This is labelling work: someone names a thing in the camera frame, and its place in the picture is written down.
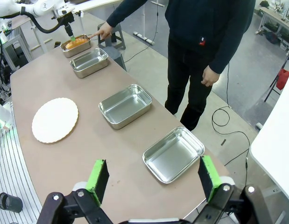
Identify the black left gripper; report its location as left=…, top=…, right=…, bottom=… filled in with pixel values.
left=57, top=13, right=76, bottom=42

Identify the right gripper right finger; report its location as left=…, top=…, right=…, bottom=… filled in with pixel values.
left=193, top=154, right=274, bottom=224

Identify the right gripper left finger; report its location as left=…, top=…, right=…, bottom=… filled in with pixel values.
left=36, top=159, right=112, bottom=224

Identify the golden croissant bread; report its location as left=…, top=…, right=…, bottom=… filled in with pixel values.
left=65, top=38, right=88, bottom=50

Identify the steel rectangular container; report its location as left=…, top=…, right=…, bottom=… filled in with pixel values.
left=142, top=126, right=205, bottom=184
left=98, top=84, right=153, bottom=130
left=70, top=48, right=109, bottom=79
left=59, top=34, right=92, bottom=58

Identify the person's left forearm dark sleeve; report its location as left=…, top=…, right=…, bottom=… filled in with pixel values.
left=208, top=23, right=252, bottom=75

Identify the person's right forearm dark sleeve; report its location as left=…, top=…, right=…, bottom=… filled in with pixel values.
left=106, top=0, right=149, bottom=28

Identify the person's right hand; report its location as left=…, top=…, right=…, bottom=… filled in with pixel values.
left=89, top=22, right=112, bottom=41

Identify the person's left hand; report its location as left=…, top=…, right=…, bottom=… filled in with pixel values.
left=201, top=65, right=221, bottom=87

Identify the white table with leg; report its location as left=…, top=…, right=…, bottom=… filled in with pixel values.
left=71, top=0, right=156, bottom=45

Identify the grey plastic stool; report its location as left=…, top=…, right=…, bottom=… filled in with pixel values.
left=97, top=23, right=126, bottom=51

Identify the grey equipment cart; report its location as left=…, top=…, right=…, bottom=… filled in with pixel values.
left=0, top=16, right=34, bottom=94

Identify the white scalloped plate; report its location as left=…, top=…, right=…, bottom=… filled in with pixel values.
left=31, top=98, right=79, bottom=144

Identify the large white side table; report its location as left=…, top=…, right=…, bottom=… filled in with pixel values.
left=249, top=72, right=289, bottom=206

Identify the black cylinder cup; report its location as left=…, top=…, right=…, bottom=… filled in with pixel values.
left=0, top=192, right=23, bottom=213

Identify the white box with green light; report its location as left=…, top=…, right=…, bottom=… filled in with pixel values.
left=0, top=100, right=14, bottom=131

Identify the black folding chair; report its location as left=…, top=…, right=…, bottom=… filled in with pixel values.
left=263, top=50, right=289, bottom=103

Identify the person in dark clothes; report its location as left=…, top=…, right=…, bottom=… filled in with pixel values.
left=164, top=0, right=256, bottom=132

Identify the red cloth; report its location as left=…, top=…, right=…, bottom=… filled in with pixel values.
left=276, top=69, right=289, bottom=91

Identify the grey background workbench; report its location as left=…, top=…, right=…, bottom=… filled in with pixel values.
left=255, top=7, right=289, bottom=51

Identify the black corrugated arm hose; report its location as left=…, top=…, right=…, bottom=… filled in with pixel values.
left=20, top=7, right=66, bottom=35

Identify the thin black hanging cable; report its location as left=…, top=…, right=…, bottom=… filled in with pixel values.
left=124, top=0, right=159, bottom=63

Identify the white slotted base plate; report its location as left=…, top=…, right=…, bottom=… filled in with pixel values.
left=0, top=102, right=43, bottom=224

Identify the thin black floor cable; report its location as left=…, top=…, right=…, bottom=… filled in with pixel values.
left=211, top=62, right=251, bottom=189

